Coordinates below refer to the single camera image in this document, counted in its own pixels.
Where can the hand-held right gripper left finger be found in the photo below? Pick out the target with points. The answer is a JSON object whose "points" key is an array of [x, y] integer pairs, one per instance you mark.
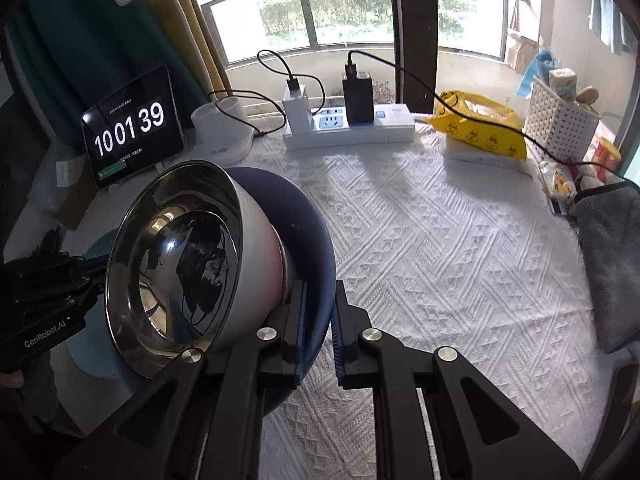
{"points": [[300, 335]]}

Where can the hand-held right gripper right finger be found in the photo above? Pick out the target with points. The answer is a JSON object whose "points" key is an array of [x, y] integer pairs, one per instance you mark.
{"points": [[339, 340]]}

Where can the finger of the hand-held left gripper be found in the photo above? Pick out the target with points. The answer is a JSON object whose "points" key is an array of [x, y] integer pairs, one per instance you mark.
{"points": [[92, 262]]}

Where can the light blue plate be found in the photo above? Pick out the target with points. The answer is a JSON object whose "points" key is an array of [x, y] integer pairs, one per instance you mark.
{"points": [[92, 360]]}

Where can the steel bowl pink outside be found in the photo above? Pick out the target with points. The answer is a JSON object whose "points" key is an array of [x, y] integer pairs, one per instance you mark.
{"points": [[170, 260]]}

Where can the dark blue bowl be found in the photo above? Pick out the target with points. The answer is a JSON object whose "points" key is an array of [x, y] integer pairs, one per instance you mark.
{"points": [[300, 225]]}

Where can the person's left forearm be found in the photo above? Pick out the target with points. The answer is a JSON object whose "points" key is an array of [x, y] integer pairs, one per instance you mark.
{"points": [[40, 395]]}

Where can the person's left hand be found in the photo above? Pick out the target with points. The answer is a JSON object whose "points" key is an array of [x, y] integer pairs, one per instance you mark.
{"points": [[10, 380]]}

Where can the brown cardboard box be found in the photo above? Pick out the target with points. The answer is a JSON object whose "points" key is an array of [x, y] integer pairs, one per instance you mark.
{"points": [[67, 212]]}

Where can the white textured tablecloth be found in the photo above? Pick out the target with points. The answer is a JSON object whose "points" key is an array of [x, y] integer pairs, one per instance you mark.
{"points": [[450, 285]]}

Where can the tablet showing clock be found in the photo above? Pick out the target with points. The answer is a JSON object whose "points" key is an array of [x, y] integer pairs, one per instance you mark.
{"points": [[132, 127]]}

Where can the white desk lamp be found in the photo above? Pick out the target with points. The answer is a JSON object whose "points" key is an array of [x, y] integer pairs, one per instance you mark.
{"points": [[225, 130]]}

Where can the white power strip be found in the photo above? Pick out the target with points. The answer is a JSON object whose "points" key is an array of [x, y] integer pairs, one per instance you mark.
{"points": [[360, 135]]}

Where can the teal curtain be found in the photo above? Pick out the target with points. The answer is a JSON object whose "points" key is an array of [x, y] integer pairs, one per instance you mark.
{"points": [[75, 45]]}

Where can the white charger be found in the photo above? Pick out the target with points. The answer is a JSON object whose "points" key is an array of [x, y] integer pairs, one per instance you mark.
{"points": [[298, 110]]}

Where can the yellow curtain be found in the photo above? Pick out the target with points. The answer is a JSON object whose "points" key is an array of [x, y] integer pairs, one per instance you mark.
{"points": [[207, 55]]}

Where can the black charger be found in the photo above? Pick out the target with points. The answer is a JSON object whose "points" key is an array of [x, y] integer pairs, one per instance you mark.
{"points": [[357, 100]]}

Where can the yellow printed bag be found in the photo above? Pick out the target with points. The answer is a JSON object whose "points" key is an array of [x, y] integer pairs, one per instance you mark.
{"points": [[480, 127]]}

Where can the yellow snack packet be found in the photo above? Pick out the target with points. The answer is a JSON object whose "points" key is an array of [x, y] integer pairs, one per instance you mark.
{"points": [[560, 182]]}

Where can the grey towel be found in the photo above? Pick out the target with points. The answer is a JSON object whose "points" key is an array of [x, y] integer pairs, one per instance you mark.
{"points": [[610, 260]]}

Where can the white perforated basket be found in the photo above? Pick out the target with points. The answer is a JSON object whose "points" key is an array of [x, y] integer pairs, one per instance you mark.
{"points": [[555, 115]]}

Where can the red can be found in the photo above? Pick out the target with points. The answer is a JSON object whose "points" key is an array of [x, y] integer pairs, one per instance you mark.
{"points": [[607, 157]]}

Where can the balcony railing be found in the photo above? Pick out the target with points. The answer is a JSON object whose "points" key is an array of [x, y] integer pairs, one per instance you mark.
{"points": [[305, 10]]}

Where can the blue plastic bag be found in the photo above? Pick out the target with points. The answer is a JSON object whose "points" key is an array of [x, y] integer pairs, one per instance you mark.
{"points": [[537, 72]]}

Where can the pale cardboard carton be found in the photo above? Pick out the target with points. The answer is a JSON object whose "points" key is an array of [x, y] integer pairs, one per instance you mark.
{"points": [[520, 49]]}

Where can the white tissue pack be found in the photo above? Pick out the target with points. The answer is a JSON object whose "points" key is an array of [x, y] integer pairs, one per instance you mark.
{"points": [[562, 80]]}

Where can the hanging light blue garment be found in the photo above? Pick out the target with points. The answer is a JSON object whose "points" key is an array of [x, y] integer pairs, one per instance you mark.
{"points": [[607, 15]]}

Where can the dark window frame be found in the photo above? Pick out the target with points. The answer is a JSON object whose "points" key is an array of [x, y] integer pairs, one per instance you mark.
{"points": [[412, 25]]}

